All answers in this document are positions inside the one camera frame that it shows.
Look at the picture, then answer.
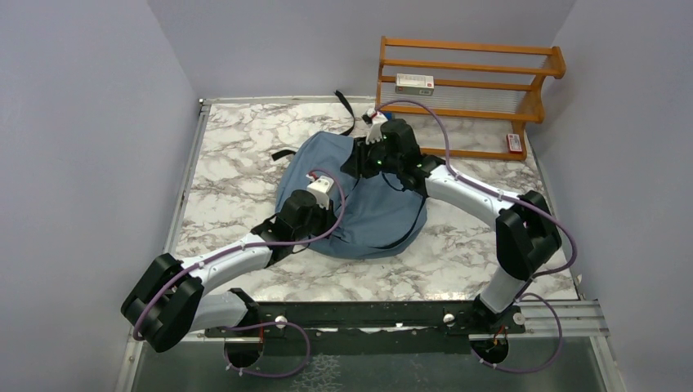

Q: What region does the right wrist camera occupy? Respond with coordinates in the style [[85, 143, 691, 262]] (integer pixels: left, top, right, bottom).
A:
[[362, 108, 388, 145]]

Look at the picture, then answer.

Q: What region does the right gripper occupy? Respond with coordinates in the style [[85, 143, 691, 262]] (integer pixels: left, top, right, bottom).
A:
[[339, 135, 401, 180]]

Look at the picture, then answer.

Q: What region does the blue student backpack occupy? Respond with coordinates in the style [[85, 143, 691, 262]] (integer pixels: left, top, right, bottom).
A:
[[272, 130, 427, 259]]

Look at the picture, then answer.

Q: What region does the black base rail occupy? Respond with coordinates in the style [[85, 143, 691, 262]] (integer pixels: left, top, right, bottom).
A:
[[149, 289, 543, 359]]

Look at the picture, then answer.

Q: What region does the small red white box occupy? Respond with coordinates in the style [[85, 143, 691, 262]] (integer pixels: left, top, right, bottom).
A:
[[506, 133, 524, 154]]

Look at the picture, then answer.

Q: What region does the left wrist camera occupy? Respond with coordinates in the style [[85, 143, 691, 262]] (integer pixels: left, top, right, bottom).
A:
[[306, 171, 334, 210]]

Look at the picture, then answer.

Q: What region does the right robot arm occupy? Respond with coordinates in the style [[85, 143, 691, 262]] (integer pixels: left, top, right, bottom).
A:
[[340, 119, 562, 332]]

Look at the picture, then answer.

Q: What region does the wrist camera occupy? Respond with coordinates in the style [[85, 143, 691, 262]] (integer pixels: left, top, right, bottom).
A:
[[306, 171, 334, 210], [362, 108, 388, 145]]

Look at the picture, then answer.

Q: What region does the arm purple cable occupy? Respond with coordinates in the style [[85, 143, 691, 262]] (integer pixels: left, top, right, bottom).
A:
[[132, 167, 347, 378], [368, 99, 579, 376]]

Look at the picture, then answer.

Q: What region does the wooden shelf rack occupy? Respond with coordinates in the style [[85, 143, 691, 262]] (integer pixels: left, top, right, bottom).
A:
[[375, 37, 567, 161]]

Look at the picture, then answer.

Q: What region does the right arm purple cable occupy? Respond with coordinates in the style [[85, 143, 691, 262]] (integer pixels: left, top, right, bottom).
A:
[[368, 99, 579, 376]]

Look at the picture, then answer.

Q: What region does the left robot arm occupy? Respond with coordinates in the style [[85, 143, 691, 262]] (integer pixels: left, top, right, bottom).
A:
[[120, 189, 340, 353]]

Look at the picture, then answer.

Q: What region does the white box on shelf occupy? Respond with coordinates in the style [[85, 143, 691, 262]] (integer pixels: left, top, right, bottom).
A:
[[395, 73, 435, 96]]

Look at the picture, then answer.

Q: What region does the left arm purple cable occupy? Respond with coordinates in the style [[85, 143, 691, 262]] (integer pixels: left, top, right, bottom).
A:
[[132, 167, 347, 378]]

